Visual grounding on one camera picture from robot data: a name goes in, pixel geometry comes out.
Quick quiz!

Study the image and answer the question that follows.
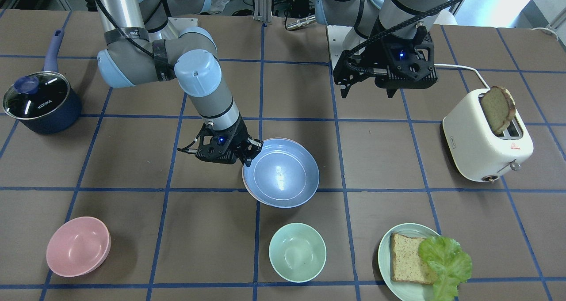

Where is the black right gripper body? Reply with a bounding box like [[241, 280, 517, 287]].
[[176, 118, 252, 164]]

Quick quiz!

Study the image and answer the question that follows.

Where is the mint green plate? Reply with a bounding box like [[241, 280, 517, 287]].
[[378, 223, 460, 301]]

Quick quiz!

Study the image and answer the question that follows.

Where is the pink plate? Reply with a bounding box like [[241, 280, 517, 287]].
[[242, 137, 320, 209]]

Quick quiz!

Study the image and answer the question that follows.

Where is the bread slice in toaster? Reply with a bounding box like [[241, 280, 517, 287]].
[[479, 86, 517, 136]]

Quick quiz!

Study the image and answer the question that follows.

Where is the brown bread slice on plate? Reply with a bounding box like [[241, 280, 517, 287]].
[[390, 232, 437, 285]]

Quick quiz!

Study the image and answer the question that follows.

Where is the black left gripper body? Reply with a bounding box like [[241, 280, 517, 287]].
[[333, 23, 439, 90]]

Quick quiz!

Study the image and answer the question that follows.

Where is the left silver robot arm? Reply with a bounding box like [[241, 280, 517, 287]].
[[315, 0, 455, 98]]

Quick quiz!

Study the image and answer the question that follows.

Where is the white toaster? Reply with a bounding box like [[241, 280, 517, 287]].
[[441, 88, 534, 182]]

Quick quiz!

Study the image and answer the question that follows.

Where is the pink bowl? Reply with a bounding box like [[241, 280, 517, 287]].
[[45, 216, 111, 278]]

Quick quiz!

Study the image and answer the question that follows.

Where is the white chair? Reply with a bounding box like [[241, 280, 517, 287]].
[[434, 9, 458, 26]]

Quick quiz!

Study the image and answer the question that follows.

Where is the dark blue saucepan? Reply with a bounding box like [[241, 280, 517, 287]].
[[2, 29, 82, 134]]

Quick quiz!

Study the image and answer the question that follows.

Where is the mint green bowl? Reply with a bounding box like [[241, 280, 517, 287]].
[[268, 223, 327, 283]]

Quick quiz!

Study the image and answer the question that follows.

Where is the white toaster power cable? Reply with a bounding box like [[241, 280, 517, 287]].
[[433, 63, 490, 89]]

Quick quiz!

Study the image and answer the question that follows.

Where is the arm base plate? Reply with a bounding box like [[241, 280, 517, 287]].
[[327, 25, 366, 68], [168, 17, 199, 31]]

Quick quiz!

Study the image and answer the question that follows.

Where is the green lettuce leaf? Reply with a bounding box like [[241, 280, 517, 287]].
[[418, 235, 473, 301]]

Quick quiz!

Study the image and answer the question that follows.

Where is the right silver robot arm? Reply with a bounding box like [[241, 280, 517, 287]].
[[95, 0, 263, 166]]

